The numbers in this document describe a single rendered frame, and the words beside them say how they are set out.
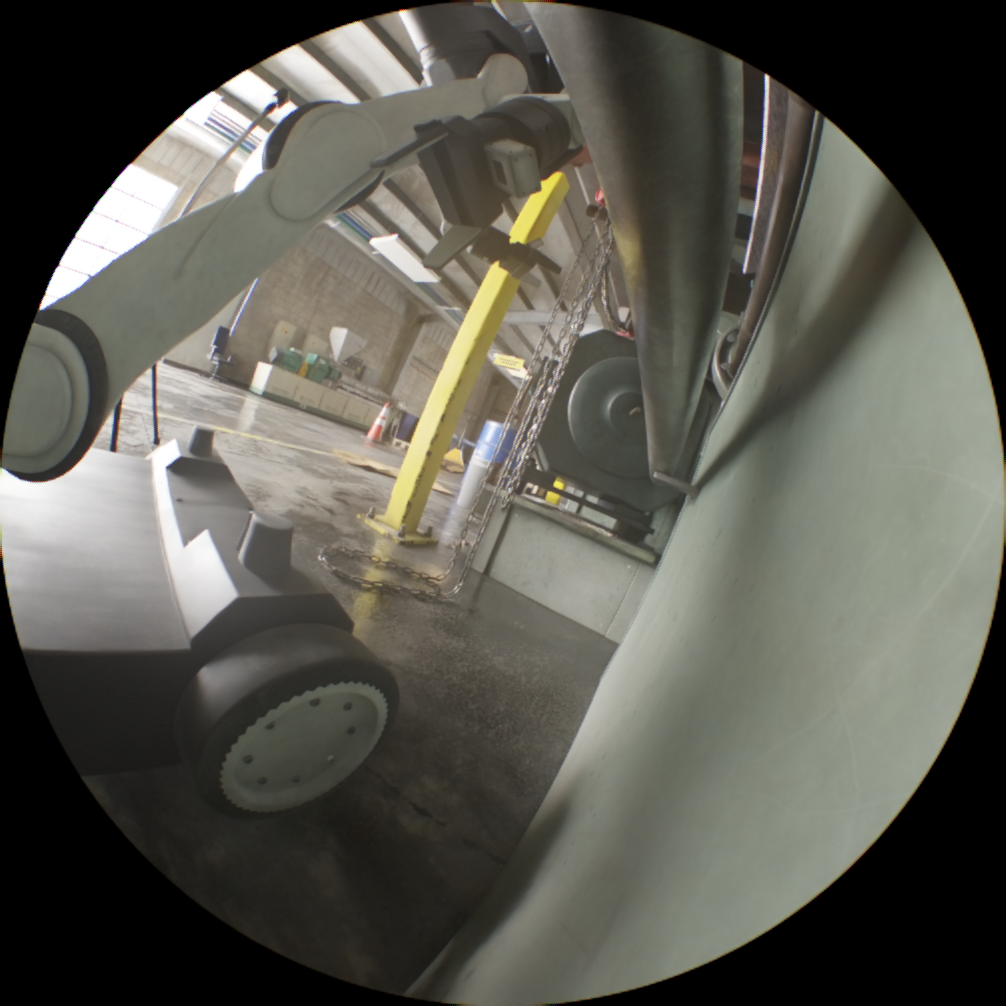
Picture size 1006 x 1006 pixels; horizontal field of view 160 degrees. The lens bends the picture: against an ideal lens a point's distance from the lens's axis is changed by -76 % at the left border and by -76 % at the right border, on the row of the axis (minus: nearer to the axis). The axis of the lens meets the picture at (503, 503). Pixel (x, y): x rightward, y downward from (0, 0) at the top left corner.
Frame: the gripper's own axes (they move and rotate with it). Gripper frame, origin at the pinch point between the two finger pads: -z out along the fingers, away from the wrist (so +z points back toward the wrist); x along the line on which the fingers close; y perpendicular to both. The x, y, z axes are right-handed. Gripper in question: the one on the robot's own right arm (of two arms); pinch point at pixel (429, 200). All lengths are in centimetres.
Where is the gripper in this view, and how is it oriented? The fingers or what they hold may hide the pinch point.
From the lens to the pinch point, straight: 32.7
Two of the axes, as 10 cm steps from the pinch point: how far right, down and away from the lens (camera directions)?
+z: 5.1, -8.5, 1.0
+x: 2.0, 2.3, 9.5
